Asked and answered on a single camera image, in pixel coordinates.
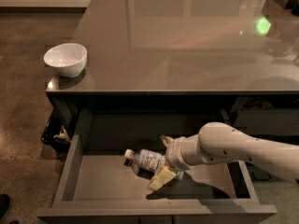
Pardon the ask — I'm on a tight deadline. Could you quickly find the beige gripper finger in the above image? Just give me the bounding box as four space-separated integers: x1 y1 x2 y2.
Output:
160 135 173 148
149 166 177 190

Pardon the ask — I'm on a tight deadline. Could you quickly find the clear blue-labelled plastic bottle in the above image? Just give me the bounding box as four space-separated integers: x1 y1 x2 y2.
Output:
124 149 164 174

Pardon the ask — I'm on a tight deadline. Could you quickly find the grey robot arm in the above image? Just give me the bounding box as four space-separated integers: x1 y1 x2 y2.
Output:
149 122 299 190

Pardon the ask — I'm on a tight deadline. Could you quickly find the open grey top drawer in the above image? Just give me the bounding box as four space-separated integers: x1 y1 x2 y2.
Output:
37 109 277 224

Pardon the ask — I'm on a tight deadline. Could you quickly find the grey kitchen counter cabinet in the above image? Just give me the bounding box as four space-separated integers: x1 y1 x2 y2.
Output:
45 0 299 135

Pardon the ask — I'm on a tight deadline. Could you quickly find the black waste bin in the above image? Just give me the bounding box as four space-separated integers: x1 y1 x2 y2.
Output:
41 111 71 152

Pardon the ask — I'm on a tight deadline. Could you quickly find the white ceramic bowl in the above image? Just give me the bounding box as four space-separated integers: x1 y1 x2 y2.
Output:
44 43 88 77

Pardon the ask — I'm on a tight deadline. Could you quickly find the black shoe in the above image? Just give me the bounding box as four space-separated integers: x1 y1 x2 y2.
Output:
0 194 10 218

